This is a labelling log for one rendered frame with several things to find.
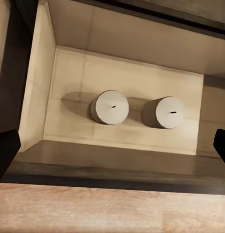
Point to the pillar candle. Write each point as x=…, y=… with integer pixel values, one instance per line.
x=164, y=113
x=109, y=108

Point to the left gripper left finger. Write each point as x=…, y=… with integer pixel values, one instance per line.
x=9, y=146

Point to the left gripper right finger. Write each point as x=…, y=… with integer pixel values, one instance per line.
x=219, y=143

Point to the cabinet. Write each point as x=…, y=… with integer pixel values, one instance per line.
x=144, y=49

